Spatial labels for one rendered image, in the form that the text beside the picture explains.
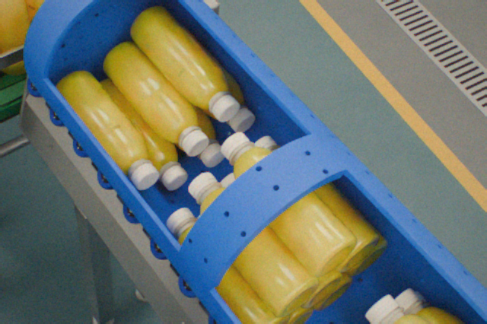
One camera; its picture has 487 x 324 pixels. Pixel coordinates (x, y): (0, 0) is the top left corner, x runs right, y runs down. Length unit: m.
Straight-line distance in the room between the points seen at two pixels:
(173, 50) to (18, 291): 1.22
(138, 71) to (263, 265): 0.38
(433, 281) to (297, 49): 1.79
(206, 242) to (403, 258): 0.31
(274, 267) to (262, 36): 1.91
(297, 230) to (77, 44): 0.49
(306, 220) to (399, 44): 2.02
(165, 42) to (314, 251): 0.41
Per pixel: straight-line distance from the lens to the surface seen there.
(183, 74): 1.07
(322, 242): 0.87
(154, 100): 1.09
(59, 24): 1.06
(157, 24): 1.12
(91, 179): 1.22
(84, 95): 1.11
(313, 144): 0.90
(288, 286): 0.89
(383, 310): 0.87
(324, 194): 0.96
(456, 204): 2.47
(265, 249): 0.90
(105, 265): 1.75
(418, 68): 2.79
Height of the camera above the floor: 1.94
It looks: 55 degrees down
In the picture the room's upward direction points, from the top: 11 degrees clockwise
